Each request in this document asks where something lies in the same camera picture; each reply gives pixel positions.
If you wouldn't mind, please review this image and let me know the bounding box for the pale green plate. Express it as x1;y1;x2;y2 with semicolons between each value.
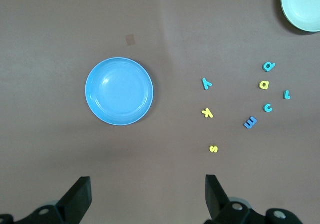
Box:
280;0;320;33

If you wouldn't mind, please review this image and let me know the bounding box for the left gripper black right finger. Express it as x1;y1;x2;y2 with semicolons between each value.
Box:
204;174;251;224

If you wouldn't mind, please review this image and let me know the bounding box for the blue plate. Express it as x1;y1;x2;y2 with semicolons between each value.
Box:
84;57;155;127

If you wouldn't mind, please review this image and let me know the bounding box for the blue letter m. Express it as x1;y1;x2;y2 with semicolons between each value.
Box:
243;116;258;130

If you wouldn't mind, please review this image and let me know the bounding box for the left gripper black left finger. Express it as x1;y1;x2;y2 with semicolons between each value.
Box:
24;176;93;224

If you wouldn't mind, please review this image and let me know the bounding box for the teal letter p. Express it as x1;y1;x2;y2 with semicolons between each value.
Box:
262;62;277;73

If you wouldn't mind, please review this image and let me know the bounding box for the teal letter y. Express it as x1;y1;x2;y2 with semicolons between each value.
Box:
201;78;214;91

